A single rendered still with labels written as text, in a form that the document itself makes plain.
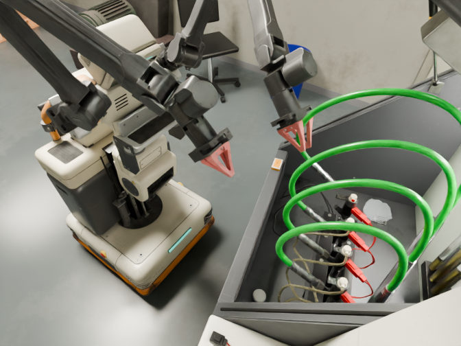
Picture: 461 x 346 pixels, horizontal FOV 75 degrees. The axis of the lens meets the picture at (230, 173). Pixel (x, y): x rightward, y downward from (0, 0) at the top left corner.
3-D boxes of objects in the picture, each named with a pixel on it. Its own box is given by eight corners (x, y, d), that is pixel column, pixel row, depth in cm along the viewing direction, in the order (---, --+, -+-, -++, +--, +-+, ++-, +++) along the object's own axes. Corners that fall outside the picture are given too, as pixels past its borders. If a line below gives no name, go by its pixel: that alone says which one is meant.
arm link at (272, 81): (269, 74, 79) (256, 77, 75) (290, 61, 74) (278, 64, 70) (280, 99, 80) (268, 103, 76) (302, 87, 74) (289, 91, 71)
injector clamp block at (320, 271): (314, 236, 104) (324, 210, 93) (344, 246, 102) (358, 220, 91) (293, 338, 82) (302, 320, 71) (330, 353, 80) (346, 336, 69)
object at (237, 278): (273, 176, 129) (277, 148, 117) (283, 179, 128) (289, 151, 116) (219, 322, 89) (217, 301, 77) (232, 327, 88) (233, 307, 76)
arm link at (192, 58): (183, 51, 116) (170, 47, 113) (198, 40, 109) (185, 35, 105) (183, 74, 116) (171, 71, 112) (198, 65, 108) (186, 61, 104)
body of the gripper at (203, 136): (215, 149, 63) (193, 119, 61) (191, 160, 71) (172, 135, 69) (232, 133, 66) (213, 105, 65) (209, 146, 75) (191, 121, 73)
